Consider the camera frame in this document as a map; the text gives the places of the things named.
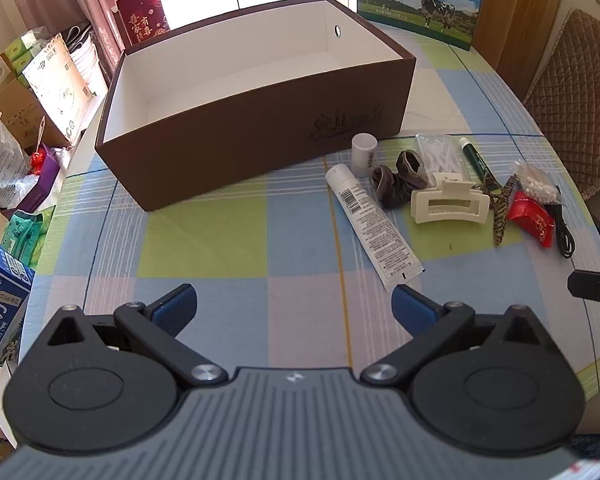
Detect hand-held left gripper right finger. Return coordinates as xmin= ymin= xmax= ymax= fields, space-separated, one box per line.
xmin=360 ymin=283 xmax=574 ymax=389

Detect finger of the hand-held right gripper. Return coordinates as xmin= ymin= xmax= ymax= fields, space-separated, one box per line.
xmin=567 ymin=270 xmax=600 ymax=307

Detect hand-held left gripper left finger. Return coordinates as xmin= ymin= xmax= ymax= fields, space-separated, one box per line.
xmin=22 ymin=283 xmax=229 ymax=389

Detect red foil packet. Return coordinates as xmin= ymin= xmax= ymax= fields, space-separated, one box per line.
xmin=507 ymin=190 xmax=556 ymax=249

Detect cream hair claw clip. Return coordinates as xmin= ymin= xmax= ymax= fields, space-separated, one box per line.
xmin=410 ymin=172 xmax=491 ymax=227

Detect bag of cotton swabs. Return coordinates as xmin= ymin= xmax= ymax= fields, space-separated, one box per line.
xmin=512 ymin=160 xmax=561 ymax=206

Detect leopard print hair clip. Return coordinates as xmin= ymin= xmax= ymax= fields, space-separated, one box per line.
xmin=472 ymin=172 xmax=521 ymax=247

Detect brown hair scrunchie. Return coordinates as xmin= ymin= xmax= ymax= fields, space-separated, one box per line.
xmin=369 ymin=165 xmax=411 ymax=209
xmin=396 ymin=150 xmax=431 ymax=192

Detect clear box of floss picks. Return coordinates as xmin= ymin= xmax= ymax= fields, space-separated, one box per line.
xmin=414 ymin=133 xmax=473 ymax=183

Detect green tube with white cap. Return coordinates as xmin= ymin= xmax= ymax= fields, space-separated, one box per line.
xmin=458 ymin=136 xmax=496 ymax=186

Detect brown cardboard storage box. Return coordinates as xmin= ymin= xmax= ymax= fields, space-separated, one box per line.
xmin=95 ymin=0 xmax=417 ymax=212

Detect checked cloth desktop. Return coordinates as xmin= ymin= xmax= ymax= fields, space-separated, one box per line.
xmin=17 ymin=22 xmax=600 ymax=406

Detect white squeeze tube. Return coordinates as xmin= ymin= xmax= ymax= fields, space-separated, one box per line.
xmin=325 ymin=162 xmax=425 ymax=295

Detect small white bottle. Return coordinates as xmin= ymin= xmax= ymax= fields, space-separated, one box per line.
xmin=351 ymin=132 xmax=378 ymax=177

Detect green patterned package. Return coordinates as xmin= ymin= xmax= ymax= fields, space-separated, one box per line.
xmin=2 ymin=210 xmax=56 ymax=273

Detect blue milk carton box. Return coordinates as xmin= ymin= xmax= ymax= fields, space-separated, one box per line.
xmin=0 ymin=241 xmax=36 ymax=366

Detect purple box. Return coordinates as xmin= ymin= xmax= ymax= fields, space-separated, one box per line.
xmin=15 ymin=142 xmax=71 ymax=213

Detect chair with quilted brown cushion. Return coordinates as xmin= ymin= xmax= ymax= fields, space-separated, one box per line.
xmin=522 ymin=7 xmax=600 ymax=201

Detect clear plastic bag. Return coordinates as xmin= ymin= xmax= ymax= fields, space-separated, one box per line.
xmin=0 ymin=110 xmax=41 ymax=208

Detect white printed cardboard box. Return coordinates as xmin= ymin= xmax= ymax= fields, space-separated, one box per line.
xmin=22 ymin=32 xmax=108 ymax=146

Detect stack of white paper bowls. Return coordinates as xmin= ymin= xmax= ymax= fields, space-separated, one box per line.
xmin=67 ymin=25 xmax=108 ymax=96

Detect dark red gift box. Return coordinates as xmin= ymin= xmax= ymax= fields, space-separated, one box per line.
xmin=111 ymin=0 xmax=172 ymax=51

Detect green tissue packs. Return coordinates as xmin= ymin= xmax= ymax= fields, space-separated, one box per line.
xmin=5 ymin=27 xmax=56 ymax=76

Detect milk carton case with cow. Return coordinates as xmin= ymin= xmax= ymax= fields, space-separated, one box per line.
xmin=356 ymin=0 xmax=489 ymax=52

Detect black cable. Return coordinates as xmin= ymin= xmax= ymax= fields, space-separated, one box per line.
xmin=547 ymin=187 xmax=577 ymax=260

